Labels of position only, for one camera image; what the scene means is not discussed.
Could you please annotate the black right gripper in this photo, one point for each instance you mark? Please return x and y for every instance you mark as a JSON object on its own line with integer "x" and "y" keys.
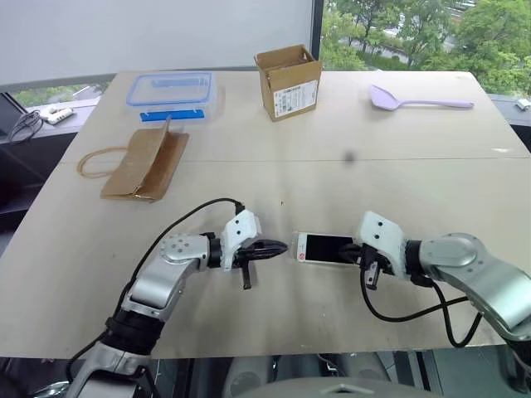
{"x": 371, "y": 269}

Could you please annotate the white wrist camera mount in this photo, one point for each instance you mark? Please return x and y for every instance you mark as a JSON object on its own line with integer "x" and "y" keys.
{"x": 240, "y": 232}
{"x": 381, "y": 236}

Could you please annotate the clear container with blue lid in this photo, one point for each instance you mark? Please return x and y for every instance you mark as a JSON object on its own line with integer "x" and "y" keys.
{"x": 172, "y": 93}

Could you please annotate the lilac plastic rice spoon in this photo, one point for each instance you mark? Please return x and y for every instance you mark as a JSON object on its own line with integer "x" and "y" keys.
{"x": 388, "y": 99}

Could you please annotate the white power strip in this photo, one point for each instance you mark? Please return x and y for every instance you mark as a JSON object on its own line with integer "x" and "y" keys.
{"x": 56, "y": 115}

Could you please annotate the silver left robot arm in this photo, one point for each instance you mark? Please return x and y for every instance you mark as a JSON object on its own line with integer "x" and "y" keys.
{"x": 166, "y": 273}

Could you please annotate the white smartphone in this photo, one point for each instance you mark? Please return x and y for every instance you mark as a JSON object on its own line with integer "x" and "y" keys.
{"x": 319, "y": 248}

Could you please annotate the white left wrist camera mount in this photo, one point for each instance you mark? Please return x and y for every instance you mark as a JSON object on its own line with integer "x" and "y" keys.
{"x": 240, "y": 232}

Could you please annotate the dark window frame post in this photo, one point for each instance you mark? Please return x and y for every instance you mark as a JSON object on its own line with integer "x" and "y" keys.
{"x": 318, "y": 25}

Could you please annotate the dark rounded shape under table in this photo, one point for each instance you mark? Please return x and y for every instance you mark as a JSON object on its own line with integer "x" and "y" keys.
{"x": 323, "y": 375}

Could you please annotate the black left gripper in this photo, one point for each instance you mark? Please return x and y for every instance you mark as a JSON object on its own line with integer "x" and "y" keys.
{"x": 246, "y": 259}

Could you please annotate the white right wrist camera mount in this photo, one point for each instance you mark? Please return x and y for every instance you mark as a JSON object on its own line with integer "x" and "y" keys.
{"x": 381, "y": 236}

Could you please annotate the white roller blind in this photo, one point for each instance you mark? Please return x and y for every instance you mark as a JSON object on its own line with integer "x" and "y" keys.
{"x": 157, "y": 33}

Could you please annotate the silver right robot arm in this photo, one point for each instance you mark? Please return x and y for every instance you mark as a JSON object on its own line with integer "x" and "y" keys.
{"x": 464, "y": 261}

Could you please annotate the brown paper bag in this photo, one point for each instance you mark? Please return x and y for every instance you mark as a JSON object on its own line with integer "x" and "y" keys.
{"x": 145, "y": 166}

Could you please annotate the open cardboard box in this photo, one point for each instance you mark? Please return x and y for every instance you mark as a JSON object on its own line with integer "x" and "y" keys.
{"x": 290, "y": 89}

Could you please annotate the small white device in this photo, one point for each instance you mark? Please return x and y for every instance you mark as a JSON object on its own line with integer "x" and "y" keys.
{"x": 522, "y": 104}

